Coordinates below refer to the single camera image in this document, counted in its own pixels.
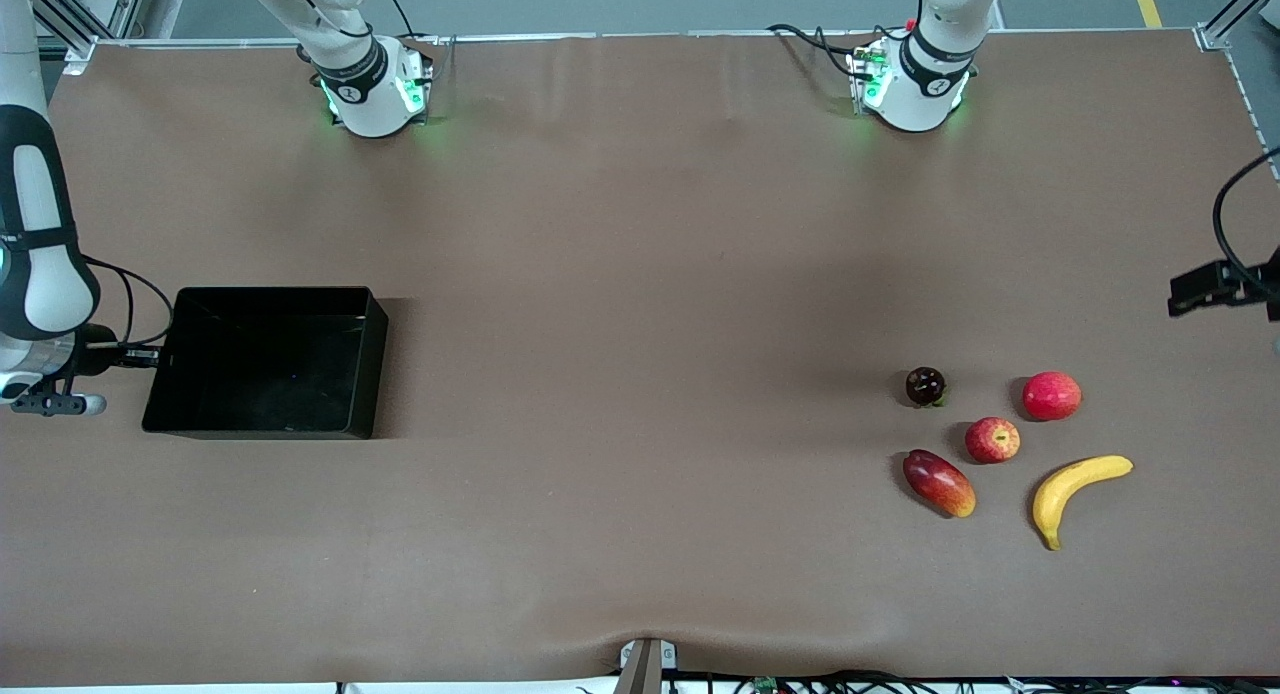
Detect black plastic box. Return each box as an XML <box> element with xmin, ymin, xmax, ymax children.
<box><xmin>141</xmin><ymin>286</ymin><xmax>390</xmax><ymax>441</ymax></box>

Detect red yellow striped apple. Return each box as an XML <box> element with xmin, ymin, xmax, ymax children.
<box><xmin>965</xmin><ymin>417</ymin><xmax>1022</xmax><ymax>465</ymax></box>

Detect yellow banana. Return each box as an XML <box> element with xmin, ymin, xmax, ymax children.
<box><xmin>1031</xmin><ymin>455</ymin><xmax>1135</xmax><ymax>552</ymax></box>

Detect plain red round fruit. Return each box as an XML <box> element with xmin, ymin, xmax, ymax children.
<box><xmin>1022</xmin><ymin>371</ymin><xmax>1083</xmax><ymax>422</ymax></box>

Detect dark purple mangosteen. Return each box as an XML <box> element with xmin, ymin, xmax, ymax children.
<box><xmin>905</xmin><ymin>366</ymin><xmax>948</xmax><ymax>409</ymax></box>

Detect red yellow mango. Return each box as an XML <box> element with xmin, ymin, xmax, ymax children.
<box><xmin>902</xmin><ymin>449</ymin><xmax>977</xmax><ymax>519</ymax></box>

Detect brown table mat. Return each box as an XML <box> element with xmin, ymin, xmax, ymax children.
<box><xmin>0</xmin><ymin>29</ymin><xmax>1280</xmax><ymax>687</ymax></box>

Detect aluminium frame post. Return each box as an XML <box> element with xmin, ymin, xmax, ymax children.
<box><xmin>1197</xmin><ymin>0</ymin><xmax>1280</xmax><ymax>51</ymax></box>
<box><xmin>30</xmin><ymin>0</ymin><xmax>151</xmax><ymax>75</ymax></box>

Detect black right arm base cable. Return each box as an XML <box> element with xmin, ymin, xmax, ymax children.
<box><xmin>375</xmin><ymin>0</ymin><xmax>456</xmax><ymax>85</ymax></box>

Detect black arm base cable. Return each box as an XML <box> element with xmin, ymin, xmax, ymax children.
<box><xmin>375</xmin><ymin>0</ymin><xmax>456</xmax><ymax>85</ymax></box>
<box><xmin>768</xmin><ymin>22</ymin><xmax>869</xmax><ymax>80</ymax></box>

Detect black left arm base cable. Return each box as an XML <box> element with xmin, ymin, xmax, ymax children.
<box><xmin>768</xmin><ymin>22</ymin><xmax>869</xmax><ymax>80</ymax></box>

